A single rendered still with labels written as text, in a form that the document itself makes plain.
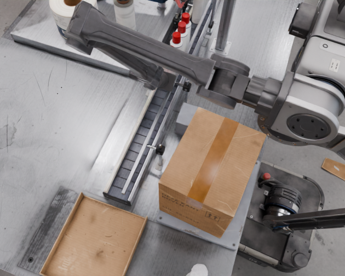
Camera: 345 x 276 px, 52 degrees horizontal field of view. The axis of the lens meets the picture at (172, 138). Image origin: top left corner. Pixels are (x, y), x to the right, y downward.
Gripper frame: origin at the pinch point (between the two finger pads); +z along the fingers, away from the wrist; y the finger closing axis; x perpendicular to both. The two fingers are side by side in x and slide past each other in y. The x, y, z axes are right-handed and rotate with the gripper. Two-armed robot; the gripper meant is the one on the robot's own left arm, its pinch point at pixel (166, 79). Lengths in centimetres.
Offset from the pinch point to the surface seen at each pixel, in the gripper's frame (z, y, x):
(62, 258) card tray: -40, 9, 66
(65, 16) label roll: 0, 49, -13
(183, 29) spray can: -0.4, -1.0, -20.8
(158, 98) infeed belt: 0.4, 1.0, 8.4
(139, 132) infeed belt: -10.6, 2.2, 22.0
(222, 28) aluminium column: 20.0, -13.9, -27.7
